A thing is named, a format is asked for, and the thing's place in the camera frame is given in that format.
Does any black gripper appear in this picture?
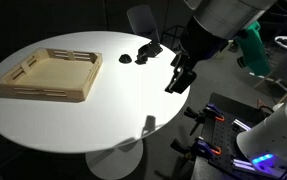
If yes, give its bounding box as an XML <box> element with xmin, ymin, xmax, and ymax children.
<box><xmin>164</xmin><ymin>52</ymin><xmax>198</xmax><ymax>94</ymax></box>

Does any white table pedestal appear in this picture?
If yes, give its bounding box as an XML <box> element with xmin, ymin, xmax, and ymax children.
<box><xmin>85</xmin><ymin>137</ymin><xmax>144</xmax><ymax>180</ymax></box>

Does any grey plastic chair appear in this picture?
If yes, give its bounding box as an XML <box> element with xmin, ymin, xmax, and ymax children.
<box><xmin>126</xmin><ymin>4</ymin><xmax>161</xmax><ymax>43</ymax></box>

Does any aluminium extrusion bar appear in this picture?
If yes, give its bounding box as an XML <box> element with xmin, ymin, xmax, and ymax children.
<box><xmin>232</xmin><ymin>158</ymin><xmax>262</xmax><ymax>172</ymax></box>
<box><xmin>232</xmin><ymin>119</ymin><xmax>252</xmax><ymax>132</ymax></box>

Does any black round knob object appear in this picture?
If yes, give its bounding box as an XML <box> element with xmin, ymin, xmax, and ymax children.
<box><xmin>118</xmin><ymin>53</ymin><xmax>134</xmax><ymax>64</ymax></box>

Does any black angled bracket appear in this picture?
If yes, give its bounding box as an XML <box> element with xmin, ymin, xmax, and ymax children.
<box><xmin>135</xmin><ymin>39</ymin><xmax>164</xmax><ymax>66</ymax></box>

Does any light wooden tray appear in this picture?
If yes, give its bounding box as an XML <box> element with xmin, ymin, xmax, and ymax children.
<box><xmin>0</xmin><ymin>47</ymin><xmax>104</xmax><ymax>103</ymax></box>

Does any blue orange spring clamp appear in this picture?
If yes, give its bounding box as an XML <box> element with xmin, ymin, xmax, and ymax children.
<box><xmin>183</xmin><ymin>102</ymin><xmax>226</xmax><ymax>136</ymax></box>
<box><xmin>169</xmin><ymin>136</ymin><xmax>223</xmax><ymax>160</ymax></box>

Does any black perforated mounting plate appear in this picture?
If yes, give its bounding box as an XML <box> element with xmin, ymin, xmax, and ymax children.
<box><xmin>192</xmin><ymin>92</ymin><xmax>287</xmax><ymax>180</ymax></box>

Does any black wire frame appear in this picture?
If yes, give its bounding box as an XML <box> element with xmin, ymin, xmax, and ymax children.
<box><xmin>160</xmin><ymin>24</ymin><xmax>188</xmax><ymax>52</ymax></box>

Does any green plastic object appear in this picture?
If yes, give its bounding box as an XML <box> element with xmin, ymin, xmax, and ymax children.
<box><xmin>235</xmin><ymin>20</ymin><xmax>273</xmax><ymax>78</ymax></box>

